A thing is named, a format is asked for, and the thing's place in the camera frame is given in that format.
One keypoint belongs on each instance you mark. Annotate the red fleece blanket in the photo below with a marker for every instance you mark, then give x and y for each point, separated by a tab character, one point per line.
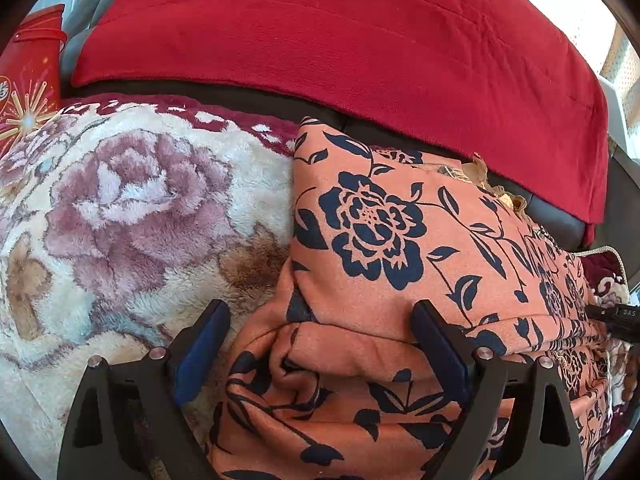
350	35

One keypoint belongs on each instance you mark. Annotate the red gift box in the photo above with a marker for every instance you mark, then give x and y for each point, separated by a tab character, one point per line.
25	70

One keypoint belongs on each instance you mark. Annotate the floral plush sofa mat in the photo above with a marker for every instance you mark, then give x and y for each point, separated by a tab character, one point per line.
125	210

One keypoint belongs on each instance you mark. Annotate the black sofa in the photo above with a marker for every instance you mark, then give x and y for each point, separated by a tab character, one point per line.
390	135

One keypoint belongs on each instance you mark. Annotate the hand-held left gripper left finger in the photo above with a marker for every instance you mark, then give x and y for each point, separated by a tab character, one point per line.
204	352

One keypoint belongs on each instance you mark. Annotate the orange floral garment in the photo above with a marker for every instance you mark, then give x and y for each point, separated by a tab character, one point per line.
380	270

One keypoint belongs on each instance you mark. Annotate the small floral plush mat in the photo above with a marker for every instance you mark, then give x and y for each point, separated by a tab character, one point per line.
600	270

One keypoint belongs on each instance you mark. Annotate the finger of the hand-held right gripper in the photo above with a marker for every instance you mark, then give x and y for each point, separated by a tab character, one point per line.
617	317

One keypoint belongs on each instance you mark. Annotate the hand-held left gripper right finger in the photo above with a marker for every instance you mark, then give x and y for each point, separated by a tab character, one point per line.
441	347

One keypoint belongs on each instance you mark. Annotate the white curtain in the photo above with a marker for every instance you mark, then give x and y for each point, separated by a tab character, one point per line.
620	60

